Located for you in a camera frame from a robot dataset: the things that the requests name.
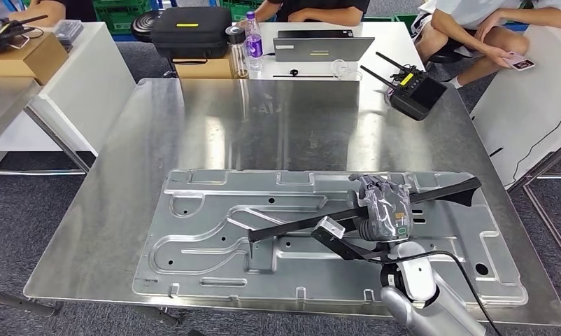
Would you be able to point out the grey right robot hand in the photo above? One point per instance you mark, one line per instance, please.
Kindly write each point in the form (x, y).
(387, 208)

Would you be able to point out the black plastic plate part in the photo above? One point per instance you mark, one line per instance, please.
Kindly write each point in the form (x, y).
(461, 190)

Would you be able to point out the pink smartphone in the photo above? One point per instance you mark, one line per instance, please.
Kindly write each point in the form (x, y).
(521, 62)

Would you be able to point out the steel workbench table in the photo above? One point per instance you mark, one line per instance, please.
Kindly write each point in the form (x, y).
(123, 185)

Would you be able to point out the stamped sheet metal panel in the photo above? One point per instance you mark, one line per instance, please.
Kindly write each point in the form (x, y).
(308, 278)

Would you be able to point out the black remote controller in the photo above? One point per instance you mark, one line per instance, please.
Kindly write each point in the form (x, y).
(2, 34)
(417, 95)

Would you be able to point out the black stool seat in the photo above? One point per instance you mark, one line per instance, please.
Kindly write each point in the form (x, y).
(447, 55)

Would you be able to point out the grey laptop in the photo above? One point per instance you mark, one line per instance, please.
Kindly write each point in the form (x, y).
(322, 48)

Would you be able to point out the purple label water bottle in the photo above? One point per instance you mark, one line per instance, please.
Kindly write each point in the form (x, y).
(254, 46)

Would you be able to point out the clear glass bottle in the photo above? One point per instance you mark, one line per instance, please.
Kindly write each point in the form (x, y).
(236, 51)

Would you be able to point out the cardboard box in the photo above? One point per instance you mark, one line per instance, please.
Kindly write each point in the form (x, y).
(25, 60)
(206, 69)

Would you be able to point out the green plastic crate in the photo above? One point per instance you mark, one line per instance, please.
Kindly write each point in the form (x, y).
(118, 14)
(236, 9)

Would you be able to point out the black carrying case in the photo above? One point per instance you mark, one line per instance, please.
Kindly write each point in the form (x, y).
(192, 37)

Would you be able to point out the black round disc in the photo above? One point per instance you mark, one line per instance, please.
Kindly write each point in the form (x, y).
(144, 25)

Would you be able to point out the clear plastic box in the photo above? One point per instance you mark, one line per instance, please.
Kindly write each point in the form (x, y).
(68, 31)

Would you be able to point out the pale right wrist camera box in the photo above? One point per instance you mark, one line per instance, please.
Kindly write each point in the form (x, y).
(329, 228)

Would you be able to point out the steel frame table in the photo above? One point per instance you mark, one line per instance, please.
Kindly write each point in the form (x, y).
(547, 162)
(2, 102)

